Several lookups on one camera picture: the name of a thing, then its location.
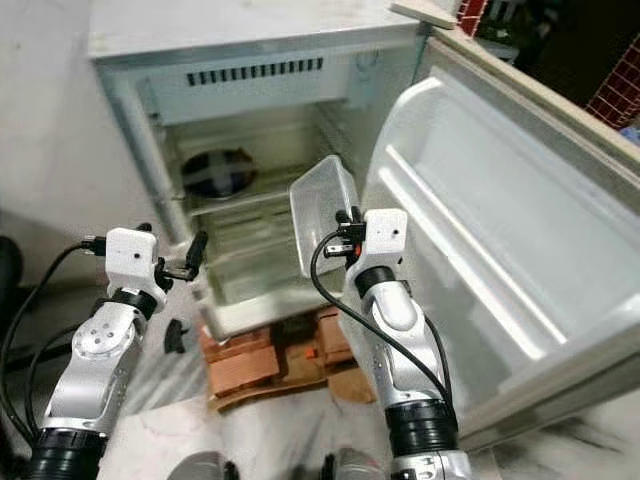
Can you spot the small orange piece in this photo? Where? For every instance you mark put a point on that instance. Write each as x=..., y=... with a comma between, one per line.
x=307, y=353

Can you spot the grey robot left leg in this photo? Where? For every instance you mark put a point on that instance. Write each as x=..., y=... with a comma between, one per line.
x=205, y=468

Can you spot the silver fridge door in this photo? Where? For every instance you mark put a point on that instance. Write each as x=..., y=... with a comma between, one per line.
x=500, y=210

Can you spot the red brick stack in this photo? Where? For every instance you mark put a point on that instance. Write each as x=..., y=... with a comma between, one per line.
x=242, y=362

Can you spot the clear fridge shelf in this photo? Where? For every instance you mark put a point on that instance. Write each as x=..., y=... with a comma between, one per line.
x=250, y=202

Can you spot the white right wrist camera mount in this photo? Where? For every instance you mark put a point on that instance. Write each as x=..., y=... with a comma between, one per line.
x=385, y=238

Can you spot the grey robot leg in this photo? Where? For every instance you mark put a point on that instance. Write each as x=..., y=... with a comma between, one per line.
x=355, y=466
x=205, y=468

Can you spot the clear plastic container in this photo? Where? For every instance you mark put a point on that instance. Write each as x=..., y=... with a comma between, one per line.
x=320, y=205

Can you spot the grey robot right leg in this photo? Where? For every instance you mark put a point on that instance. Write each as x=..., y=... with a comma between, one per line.
x=355, y=466

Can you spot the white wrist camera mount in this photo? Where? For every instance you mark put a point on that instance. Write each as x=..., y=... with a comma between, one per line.
x=132, y=262
x=385, y=238

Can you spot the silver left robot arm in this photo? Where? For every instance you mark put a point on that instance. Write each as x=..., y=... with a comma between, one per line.
x=95, y=380

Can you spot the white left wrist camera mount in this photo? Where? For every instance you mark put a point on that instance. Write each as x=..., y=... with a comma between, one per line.
x=132, y=262

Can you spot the red clay brick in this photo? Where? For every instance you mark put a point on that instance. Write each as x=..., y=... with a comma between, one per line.
x=332, y=335

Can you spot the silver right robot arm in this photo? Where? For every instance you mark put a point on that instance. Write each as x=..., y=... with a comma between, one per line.
x=400, y=360

